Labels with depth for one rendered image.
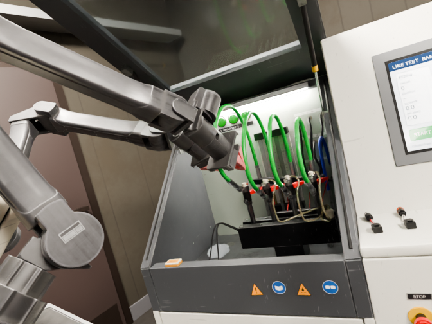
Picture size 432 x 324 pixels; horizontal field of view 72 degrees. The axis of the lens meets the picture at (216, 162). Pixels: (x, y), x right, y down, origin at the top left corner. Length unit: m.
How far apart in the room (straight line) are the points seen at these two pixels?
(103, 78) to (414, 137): 0.85
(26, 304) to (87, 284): 2.07
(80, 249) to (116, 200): 2.19
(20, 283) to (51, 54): 0.35
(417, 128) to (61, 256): 0.94
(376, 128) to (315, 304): 0.55
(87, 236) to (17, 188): 0.12
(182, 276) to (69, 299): 1.56
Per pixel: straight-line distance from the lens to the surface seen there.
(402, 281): 0.87
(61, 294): 2.47
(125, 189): 2.69
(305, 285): 0.90
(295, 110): 1.30
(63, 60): 0.59
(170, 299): 1.11
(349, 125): 1.04
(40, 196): 0.49
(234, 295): 0.98
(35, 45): 0.59
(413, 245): 0.84
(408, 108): 1.05
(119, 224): 2.66
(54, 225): 0.46
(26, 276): 0.48
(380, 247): 0.83
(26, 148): 1.03
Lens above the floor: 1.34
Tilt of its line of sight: 6 degrees down
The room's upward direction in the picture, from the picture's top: 15 degrees counter-clockwise
